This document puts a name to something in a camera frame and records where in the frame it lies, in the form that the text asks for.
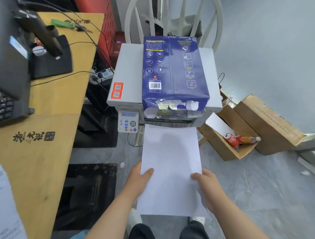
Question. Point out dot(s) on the black barcode scanner with stand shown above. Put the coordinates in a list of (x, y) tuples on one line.
[(49, 49)]

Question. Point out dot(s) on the white power strip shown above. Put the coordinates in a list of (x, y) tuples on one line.
[(101, 75)]

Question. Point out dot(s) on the white grey printer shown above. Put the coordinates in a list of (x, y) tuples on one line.
[(128, 81)]

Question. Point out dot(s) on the open cardboard box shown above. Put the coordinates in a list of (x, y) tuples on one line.
[(221, 142)]

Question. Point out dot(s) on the person's left forearm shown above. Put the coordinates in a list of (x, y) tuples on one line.
[(110, 216)]

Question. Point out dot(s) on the green tag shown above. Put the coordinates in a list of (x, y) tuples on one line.
[(62, 24)]

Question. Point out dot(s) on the black laptop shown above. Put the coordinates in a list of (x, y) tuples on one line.
[(12, 73)]

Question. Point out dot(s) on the person's white shoe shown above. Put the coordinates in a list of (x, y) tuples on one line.
[(198, 220), (133, 219)]

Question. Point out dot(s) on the grey bag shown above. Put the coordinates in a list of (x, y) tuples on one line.
[(184, 28)]

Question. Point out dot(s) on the blue paper ream pack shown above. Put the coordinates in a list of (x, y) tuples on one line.
[(172, 73)]

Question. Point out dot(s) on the closed cardboard box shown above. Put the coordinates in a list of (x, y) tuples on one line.
[(268, 123)]

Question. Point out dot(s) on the person's left thumb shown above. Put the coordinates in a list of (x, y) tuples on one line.
[(147, 174)]

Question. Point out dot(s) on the person's white right shoe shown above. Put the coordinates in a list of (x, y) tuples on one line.
[(198, 220)]

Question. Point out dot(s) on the red metal cabinet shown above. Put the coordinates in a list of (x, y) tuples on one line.
[(105, 22)]

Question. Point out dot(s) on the person's right hand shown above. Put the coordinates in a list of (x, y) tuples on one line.
[(209, 187)]

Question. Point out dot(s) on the white paper sheets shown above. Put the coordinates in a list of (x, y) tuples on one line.
[(172, 170)]

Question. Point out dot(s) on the person's right forearm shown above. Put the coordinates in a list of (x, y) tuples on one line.
[(233, 219)]

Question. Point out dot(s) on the person's white left shoe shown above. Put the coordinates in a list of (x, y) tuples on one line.
[(133, 219)]

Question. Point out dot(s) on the black computer case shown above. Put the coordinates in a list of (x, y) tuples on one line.
[(86, 194)]

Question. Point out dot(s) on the printed paper sheet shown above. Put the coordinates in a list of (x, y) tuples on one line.
[(11, 209)]

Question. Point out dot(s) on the person's right thumb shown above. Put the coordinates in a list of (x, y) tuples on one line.
[(196, 177)]

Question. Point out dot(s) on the person's right leg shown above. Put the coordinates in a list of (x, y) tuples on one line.
[(194, 231)]

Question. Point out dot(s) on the person's left leg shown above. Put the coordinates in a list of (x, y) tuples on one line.
[(141, 232)]

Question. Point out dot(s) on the person's left hand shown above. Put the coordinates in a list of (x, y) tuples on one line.
[(134, 178)]

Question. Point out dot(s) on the white wooden chair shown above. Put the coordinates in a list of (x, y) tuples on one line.
[(134, 22)]

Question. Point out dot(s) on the person's leg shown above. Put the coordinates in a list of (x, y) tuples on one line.
[(141, 232), (194, 231)]

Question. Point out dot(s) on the plastic tea bottle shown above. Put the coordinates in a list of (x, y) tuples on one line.
[(248, 139)]

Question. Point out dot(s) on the red soda can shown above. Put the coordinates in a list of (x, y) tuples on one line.
[(231, 139)]

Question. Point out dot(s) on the wooden desk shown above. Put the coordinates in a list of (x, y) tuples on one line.
[(56, 98)]

